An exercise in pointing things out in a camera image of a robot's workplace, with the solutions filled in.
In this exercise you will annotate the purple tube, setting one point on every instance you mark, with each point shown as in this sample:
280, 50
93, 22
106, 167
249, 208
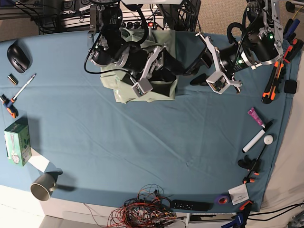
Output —
252, 112

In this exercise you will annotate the grey ceramic mug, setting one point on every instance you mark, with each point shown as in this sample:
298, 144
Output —
43, 187

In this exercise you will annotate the white round cap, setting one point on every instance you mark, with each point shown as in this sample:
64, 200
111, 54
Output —
268, 139

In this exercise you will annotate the blue black bar clamp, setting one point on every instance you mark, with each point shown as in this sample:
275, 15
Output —
240, 220

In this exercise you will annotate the light green T-shirt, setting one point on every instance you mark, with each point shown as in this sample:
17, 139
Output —
115, 76

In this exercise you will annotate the black square box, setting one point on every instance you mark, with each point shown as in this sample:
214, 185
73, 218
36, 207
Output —
290, 87

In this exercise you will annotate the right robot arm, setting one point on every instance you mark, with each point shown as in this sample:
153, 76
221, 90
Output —
109, 48

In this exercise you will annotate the small gold battery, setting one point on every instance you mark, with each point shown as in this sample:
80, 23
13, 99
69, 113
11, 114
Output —
13, 79

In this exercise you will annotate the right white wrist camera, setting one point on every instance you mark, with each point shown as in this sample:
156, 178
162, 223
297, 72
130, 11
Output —
142, 87

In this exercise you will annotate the blue table cloth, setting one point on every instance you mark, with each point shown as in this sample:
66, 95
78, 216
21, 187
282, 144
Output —
107, 150

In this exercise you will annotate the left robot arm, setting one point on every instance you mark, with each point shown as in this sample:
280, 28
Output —
257, 41

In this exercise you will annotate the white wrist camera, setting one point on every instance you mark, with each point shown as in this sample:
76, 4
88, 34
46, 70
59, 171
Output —
218, 82
142, 87

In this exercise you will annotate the left silver gripper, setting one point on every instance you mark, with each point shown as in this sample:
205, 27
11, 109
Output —
208, 56

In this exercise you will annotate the purple tape roll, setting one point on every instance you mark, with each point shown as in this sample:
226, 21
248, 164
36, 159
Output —
222, 199

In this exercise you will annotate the right silver gripper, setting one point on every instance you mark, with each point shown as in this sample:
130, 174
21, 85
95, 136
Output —
145, 64

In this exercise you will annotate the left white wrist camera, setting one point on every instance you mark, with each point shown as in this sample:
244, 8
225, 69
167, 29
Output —
218, 82

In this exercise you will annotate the white paper sheet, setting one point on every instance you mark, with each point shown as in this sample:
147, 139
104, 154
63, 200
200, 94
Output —
38, 161

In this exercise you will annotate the blue black spring clamp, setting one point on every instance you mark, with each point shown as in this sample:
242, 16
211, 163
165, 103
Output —
290, 27

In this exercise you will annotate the black remote control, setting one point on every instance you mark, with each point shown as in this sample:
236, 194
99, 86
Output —
190, 205

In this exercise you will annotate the white paper packet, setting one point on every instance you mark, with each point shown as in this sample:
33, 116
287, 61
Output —
238, 194

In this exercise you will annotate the orange black utility knife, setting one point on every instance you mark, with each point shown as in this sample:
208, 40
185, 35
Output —
270, 90

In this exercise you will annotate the green tissue box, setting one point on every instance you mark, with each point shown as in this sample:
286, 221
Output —
17, 142

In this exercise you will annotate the black power strip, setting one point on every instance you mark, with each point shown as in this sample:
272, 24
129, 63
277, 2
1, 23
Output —
138, 24

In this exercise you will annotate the black orange bar clamp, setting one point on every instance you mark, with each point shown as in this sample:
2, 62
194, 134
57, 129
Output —
251, 165

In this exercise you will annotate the blue orange handled screwdriver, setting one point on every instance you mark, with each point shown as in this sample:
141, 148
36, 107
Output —
9, 104

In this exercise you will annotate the black computer mouse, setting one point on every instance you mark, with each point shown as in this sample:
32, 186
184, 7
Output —
18, 58

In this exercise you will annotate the white marker pen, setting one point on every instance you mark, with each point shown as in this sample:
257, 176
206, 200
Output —
253, 141

